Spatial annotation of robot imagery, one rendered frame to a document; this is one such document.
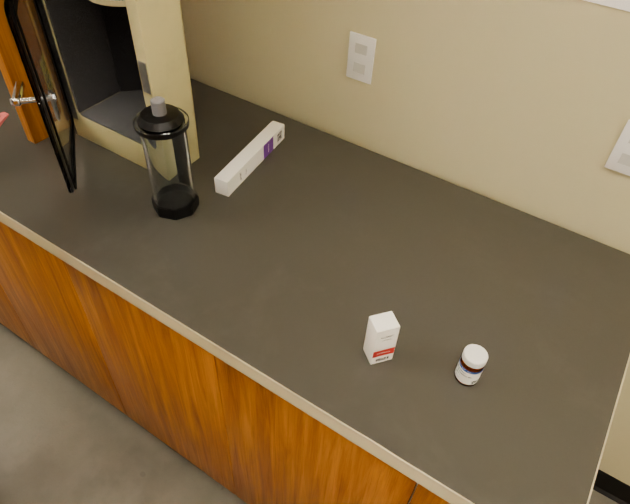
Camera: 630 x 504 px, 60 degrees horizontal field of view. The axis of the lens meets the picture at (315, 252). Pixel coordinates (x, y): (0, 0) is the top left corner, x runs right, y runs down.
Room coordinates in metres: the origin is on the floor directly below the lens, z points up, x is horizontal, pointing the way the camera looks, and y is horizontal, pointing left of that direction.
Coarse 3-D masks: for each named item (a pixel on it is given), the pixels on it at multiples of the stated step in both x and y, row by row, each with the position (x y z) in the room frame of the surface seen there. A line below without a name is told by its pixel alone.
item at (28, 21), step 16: (32, 0) 1.14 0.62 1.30; (32, 16) 1.08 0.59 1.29; (16, 32) 0.89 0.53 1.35; (32, 32) 1.03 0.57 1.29; (32, 48) 0.97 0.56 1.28; (48, 48) 1.15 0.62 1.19; (48, 64) 1.09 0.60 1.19; (32, 80) 0.89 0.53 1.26; (48, 80) 1.03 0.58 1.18; (64, 112) 1.09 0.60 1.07; (48, 128) 0.89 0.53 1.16; (64, 128) 1.03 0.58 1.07; (64, 144) 0.97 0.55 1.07; (64, 160) 0.92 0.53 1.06; (64, 176) 0.89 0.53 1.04
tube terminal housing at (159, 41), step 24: (144, 0) 1.04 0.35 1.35; (168, 0) 1.10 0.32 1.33; (144, 24) 1.04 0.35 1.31; (168, 24) 1.09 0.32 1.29; (144, 48) 1.03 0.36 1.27; (168, 48) 1.08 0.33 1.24; (168, 72) 1.07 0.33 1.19; (72, 96) 1.17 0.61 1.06; (144, 96) 1.04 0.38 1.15; (168, 96) 1.06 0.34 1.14; (192, 96) 1.28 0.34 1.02; (192, 120) 1.11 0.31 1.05; (120, 144) 1.10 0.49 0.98; (192, 144) 1.10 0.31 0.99
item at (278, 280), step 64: (0, 128) 1.20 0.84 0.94; (256, 128) 1.27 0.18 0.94; (0, 192) 0.94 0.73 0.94; (64, 192) 0.96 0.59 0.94; (128, 192) 0.97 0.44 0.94; (256, 192) 1.00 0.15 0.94; (320, 192) 1.01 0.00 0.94; (384, 192) 1.03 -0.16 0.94; (448, 192) 1.04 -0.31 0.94; (64, 256) 0.77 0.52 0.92; (128, 256) 0.77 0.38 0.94; (192, 256) 0.78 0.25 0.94; (256, 256) 0.79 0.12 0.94; (320, 256) 0.80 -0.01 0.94; (384, 256) 0.81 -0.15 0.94; (448, 256) 0.83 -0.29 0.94; (512, 256) 0.84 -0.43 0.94; (576, 256) 0.85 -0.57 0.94; (192, 320) 0.62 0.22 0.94; (256, 320) 0.63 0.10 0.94; (320, 320) 0.63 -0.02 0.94; (448, 320) 0.65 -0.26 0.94; (512, 320) 0.66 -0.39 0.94; (576, 320) 0.67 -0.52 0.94; (320, 384) 0.50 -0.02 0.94; (384, 384) 0.51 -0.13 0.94; (448, 384) 0.51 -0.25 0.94; (512, 384) 0.52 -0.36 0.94; (576, 384) 0.53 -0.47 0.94; (384, 448) 0.39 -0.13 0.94; (448, 448) 0.40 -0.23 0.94; (512, 448) 0.40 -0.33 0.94; (576, 448) 0.41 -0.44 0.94
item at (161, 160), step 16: (176, 128) 0.91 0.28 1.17; (144, 144) 0.90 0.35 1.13; (160, 144) 0.89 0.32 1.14; (176, 144) 0.90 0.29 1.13; (160, 160) 0.89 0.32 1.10; (176, 160) 0.90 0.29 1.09; (160, 176) 0.89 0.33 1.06; (176, 176) 0.90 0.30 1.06; (192, 176) 0.94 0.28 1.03; (160, 192) 0.89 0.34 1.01; (176, 192) 0.89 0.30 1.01; (192, 192) 0.92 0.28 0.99; (176, 208) 0.89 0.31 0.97
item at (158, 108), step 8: (160, 96) 0.95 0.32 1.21; (152, 104) 0.92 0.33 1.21; (160, 104) 0.92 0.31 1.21; (168, 104) 0.97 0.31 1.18; (144, 112) 0.93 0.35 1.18; (152, 112) 0.93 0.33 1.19; (160, 112) 0.92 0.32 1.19; (168, 112) 0.94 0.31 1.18; (176, 112) 0.94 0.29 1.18; (144, 120) 0.91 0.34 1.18; (152, 120) 0.91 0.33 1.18; (160, 120) 0.91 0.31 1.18; (168, 120) 0.91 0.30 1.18; (176, 120) 0.92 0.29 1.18; (144, 128) 0.90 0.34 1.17; (152, 128) 0.89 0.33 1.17; (160, 128) 0.89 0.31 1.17; (168, 128) 0.90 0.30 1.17
